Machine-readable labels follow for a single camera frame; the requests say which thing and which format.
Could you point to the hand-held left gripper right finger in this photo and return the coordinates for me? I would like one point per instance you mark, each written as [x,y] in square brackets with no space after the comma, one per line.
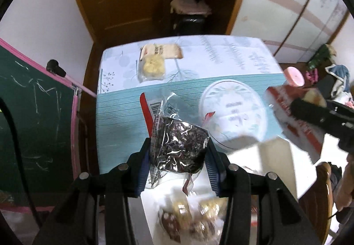
[213,170]

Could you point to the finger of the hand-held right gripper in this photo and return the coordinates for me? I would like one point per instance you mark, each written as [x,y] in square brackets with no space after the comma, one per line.
[309,110]

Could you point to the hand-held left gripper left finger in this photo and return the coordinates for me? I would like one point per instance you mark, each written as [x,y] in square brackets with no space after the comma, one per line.
[143,163]

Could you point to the red white snack packet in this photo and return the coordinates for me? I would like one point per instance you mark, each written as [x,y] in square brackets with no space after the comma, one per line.
[279,106]

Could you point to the clear red-strip nut packet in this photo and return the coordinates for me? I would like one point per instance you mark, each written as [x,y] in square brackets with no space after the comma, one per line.
[179,145]

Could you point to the clear round cake packet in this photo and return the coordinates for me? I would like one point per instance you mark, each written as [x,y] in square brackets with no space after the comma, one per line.
[181,207]

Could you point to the white plastic bin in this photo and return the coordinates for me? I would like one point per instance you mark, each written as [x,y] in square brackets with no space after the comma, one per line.
[265,159]

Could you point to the bag of assorted snacks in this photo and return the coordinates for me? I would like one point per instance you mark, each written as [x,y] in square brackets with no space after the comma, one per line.
[170,222]

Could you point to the yellow pastry packet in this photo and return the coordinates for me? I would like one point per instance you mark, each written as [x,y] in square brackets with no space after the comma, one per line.
[152,67]

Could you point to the beige bread packet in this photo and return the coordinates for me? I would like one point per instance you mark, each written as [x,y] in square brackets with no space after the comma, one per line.
[168,50]

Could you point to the person's right hand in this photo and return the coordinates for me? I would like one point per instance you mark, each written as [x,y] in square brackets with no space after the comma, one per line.
[347,184]

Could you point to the pile of clothes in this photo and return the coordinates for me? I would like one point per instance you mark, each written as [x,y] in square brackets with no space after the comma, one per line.
[336,73]

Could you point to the wooden chair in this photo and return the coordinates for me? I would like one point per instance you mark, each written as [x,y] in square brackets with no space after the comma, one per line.
[320,178]

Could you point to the teal floral tablecloth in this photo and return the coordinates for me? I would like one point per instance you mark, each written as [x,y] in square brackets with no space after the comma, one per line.
[119,112]

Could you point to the white sliding wardrobe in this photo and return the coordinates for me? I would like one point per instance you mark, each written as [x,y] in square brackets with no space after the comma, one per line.
[276,12]

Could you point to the black chalkboard knob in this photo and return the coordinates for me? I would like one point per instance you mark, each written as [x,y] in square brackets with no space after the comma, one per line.
[55,66]

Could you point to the black bin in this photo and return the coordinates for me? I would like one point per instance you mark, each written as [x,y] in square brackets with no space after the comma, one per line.
[190,25]

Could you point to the folded pink cloth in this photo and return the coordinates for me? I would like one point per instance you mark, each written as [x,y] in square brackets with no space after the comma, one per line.
[189,4]

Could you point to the green chalkboard pink frame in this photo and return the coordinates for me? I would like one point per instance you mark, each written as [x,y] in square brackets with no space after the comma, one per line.
[27,123]

